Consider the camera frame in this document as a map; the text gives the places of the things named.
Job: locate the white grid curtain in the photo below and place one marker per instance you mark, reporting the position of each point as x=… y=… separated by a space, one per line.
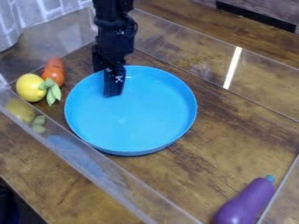
x=24 y=13

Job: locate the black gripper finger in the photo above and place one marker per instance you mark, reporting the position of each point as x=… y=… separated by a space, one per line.
x=97 y=63
x=115 y=76

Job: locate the blue round plastic tray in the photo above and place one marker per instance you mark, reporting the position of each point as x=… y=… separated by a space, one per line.
x=139 y=122

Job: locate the clear acrylic barrier wall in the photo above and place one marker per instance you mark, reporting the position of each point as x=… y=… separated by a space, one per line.
x=144 y=202

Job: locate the orange toy carrot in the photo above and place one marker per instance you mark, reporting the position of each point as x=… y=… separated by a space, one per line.
x=53 y=79

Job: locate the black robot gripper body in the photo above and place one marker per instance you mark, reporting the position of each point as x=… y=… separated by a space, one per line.
x=116 y=30

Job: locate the yellow toy lemon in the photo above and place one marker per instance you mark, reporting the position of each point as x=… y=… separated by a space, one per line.
x=28 y=87

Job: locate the purple toy eggplant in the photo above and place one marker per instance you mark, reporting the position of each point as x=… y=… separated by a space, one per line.
x=244 y=207

